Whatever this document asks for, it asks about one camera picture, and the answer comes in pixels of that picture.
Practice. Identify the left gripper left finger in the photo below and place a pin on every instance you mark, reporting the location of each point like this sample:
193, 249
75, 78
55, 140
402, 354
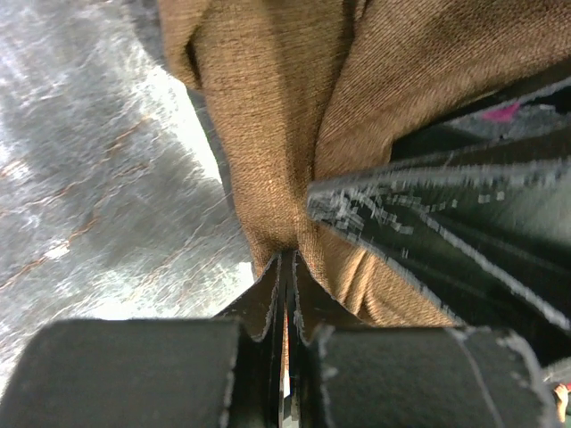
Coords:
223, 371

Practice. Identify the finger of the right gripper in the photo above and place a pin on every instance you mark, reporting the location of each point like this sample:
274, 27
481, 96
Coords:
474, 210

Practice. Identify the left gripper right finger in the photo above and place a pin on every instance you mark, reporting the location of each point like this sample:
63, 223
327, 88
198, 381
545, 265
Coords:
347, 374

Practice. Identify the brown cloth napkin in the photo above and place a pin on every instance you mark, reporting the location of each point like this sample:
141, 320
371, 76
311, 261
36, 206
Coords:
306, 90

